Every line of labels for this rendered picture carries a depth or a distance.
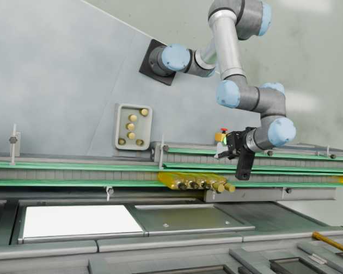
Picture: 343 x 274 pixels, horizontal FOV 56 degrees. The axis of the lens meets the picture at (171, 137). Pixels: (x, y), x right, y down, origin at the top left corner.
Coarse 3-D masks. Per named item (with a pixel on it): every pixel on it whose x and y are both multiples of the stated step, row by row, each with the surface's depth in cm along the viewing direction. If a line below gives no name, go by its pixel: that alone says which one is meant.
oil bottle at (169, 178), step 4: (160, 172) 160; (164, 172) 156; (168, 172) 157; (172, 172) 157; (160, 176) 160; (164, 176) 154; (168, 176) 150; (172, 176) 148; (176, 176) 149; (160, 180) 160; (164, 180) 154; (168, 180) 150; (172, 180) 146; (176, 180) 144; (180, 180) 145; (168, 184) 149; (172, 184) 145; (176, 184) 144; (172, 188) 146; (176, 188) 145
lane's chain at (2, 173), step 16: (0, 176) 137; (16, 176) 139; (32, 176) 141; (48, 176) 144; (64, 176) 147; (80, 176) 149; (96, 176) 152; (112, 176) 155; (128, 176) 158; (144, 176) 161; (224, 176) 178; (256, 176) 186; (272, 176) 190; (288, 176) 195; (304, 176) 200; (320, 176) 205; (336, 176) 210
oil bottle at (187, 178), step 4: (176, 172) 157; (180, 172) 157; (184, 172) 158; (180, 176) 152; (184, 176) 149; (188, 176) 150; (192, 176) 150; (184, 180) 148; (188, 180) 147; (192, 180) 147; (188, 188) 147
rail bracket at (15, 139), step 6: (12, 132) 138; (18, 132) 139; (12, 138) 125; (18, 138) 138; (12, 144) 130; (18, 144) 140; (12, 150) 130; (18, 150) 140; (12, 156) 130; (18, 156) 140; (12, 162) 130
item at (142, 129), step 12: (120, 108) 157; (132, 108) 166; (144, 108) 163; (120, 120) 164; (144, 120) 168; (120, 132) 165; (132, 132) 167; (144, 132) 168; (132, 144) 168; (144, 144) 167
